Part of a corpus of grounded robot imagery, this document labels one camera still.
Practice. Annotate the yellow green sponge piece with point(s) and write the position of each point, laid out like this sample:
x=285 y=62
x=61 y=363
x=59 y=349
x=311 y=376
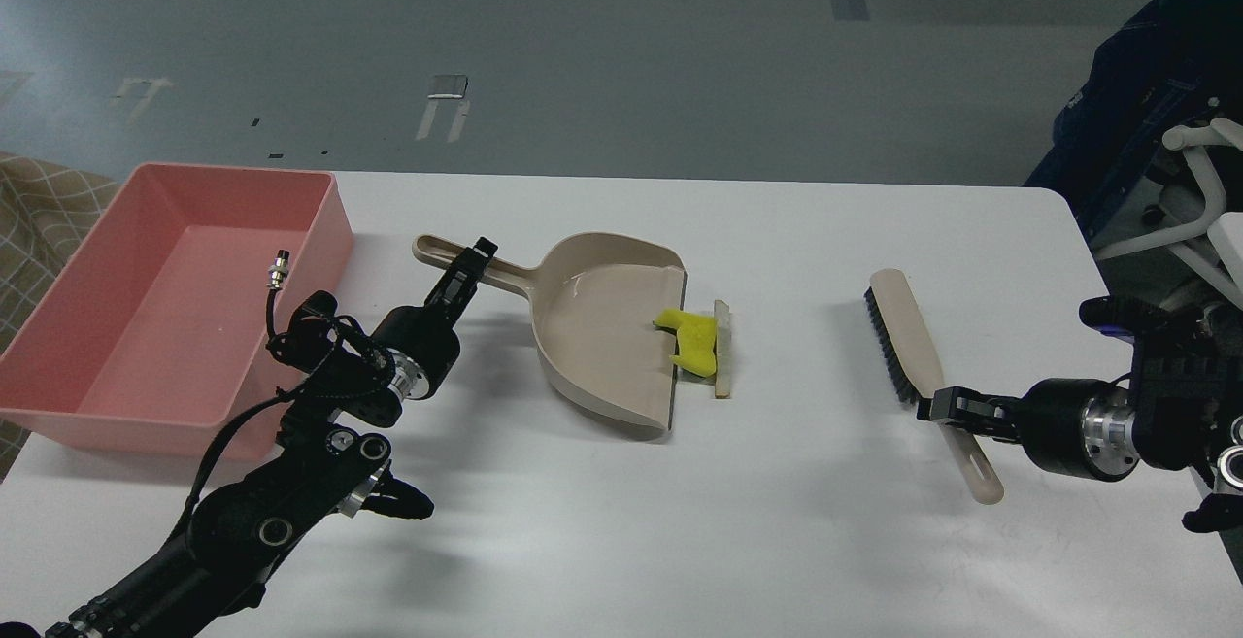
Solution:
x=696 y=337

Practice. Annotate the beige bread slice piece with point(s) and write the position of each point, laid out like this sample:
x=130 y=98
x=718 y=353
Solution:
x=723 y=350

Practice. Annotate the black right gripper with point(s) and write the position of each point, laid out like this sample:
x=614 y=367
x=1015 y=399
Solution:
x=1080 y=428

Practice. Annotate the beige plastic dustpan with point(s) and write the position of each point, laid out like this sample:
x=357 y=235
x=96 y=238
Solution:
x=592 y=301

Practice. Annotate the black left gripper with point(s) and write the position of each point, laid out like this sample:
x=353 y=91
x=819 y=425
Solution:
x=421 y=340

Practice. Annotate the beige checkered cloth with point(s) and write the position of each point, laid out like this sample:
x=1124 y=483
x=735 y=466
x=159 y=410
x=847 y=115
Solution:
x=47 y=211

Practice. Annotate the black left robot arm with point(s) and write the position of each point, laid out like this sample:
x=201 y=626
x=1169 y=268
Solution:
x=334 y=458

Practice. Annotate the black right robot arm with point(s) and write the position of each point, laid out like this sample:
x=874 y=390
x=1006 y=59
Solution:
x=1177 y=407

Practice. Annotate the seated person in teal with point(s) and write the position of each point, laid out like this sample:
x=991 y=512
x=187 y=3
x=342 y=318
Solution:
x=1171 y=63

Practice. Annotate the pink plastic bin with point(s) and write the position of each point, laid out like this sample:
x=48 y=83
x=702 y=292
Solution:
x=154 y=335

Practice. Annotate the white office chair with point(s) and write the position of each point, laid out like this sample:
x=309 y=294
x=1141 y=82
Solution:
x=1191 y=229

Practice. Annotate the beige hand brush black bristles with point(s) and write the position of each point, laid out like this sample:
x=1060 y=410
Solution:
x=915 y=371

